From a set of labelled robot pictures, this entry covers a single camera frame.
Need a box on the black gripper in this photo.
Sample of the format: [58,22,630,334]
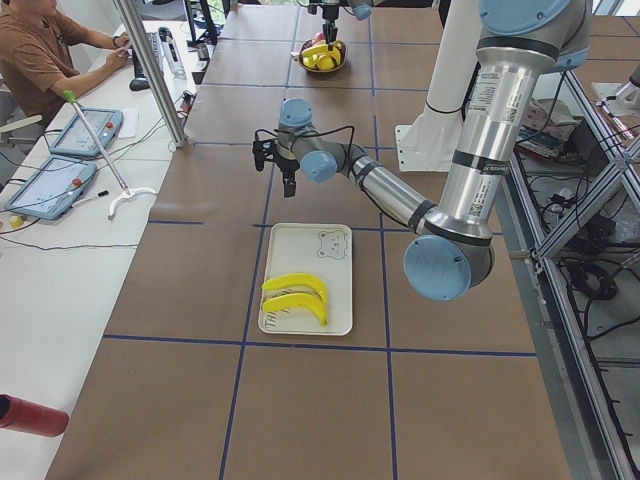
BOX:
[321,0,340,50]
[274,153,299,198]

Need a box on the yellow banana moved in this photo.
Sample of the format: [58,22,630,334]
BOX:
[262,273,328,304]
[262,292,328,326]

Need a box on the brown woven fruit basket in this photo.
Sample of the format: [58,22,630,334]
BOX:
[297,49,346,74]

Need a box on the yellow lemon in basket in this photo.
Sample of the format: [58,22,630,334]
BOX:
[316,54,336,71]

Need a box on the yellow banana in basket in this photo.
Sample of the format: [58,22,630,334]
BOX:
[300,41,346,63]

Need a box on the white rectangular bear plate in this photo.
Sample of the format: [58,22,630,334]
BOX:
[258,223,353,336]

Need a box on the metal cup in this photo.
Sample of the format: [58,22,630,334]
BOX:
[195,43,209,61]

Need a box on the white stand with rod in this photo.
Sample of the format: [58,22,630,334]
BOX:
[62,89,158,221]

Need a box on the white paper sheet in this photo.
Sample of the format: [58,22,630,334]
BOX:
[118,107,139,139]

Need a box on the black computer mouse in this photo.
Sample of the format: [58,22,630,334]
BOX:
[129,78,150,92]

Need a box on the lower blue teach pendant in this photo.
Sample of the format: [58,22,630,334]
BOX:
[5,155,97,220]

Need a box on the stack of books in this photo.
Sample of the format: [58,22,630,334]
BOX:
[516,98,582,158]

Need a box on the seated person brown shirt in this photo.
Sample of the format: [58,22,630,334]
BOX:
[1,1,130,127]

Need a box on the small yellow tape roll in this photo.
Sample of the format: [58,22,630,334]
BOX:
[9,215,24,229]

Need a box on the red cylinder bottle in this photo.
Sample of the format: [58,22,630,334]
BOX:
[1,394,69,437]

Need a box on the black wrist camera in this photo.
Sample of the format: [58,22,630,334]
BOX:
[252,134,276,172]

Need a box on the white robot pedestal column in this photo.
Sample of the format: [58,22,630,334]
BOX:
[395,0,482,172]

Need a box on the aluminium frame post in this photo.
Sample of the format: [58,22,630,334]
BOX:
[113,0,187,148]

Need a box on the aluminium side table frame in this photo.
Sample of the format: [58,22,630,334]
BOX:
[497,55,639,479]

